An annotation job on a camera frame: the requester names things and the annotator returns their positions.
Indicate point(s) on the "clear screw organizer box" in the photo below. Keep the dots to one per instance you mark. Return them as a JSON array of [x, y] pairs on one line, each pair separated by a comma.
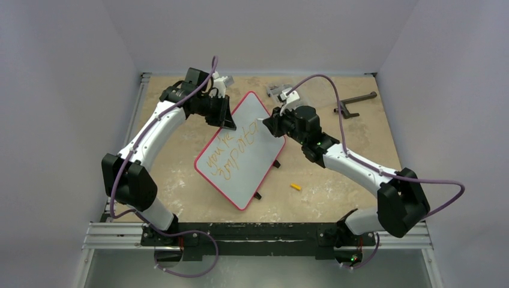
[[275, 89]]

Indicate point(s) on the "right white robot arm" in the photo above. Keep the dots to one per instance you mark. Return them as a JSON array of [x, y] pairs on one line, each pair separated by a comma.
[[401, 202]]

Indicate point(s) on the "yellow marker cap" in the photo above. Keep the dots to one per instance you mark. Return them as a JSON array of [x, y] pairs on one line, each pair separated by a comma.
[[296, 187]]

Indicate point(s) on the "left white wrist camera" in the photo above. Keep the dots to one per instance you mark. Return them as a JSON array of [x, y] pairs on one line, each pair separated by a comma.
[[220, 83]]

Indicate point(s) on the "pink framed whiteboard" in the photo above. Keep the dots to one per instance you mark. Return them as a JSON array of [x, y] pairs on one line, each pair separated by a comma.
[[236, 162]]

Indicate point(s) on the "aluminium frame rail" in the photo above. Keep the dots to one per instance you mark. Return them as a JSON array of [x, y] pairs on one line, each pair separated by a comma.
[[123, 235]]

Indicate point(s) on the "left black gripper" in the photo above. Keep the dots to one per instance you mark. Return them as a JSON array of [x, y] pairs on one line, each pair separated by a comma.
[[223, 118]]

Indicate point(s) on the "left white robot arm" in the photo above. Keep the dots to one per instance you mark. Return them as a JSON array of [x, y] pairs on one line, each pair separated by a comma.
[[126, 174]]

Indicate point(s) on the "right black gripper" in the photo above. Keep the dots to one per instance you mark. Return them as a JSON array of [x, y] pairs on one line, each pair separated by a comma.
[[280, 125]]

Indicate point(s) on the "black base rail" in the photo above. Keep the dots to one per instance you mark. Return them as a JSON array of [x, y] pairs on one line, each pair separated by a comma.
[[323, 241]]

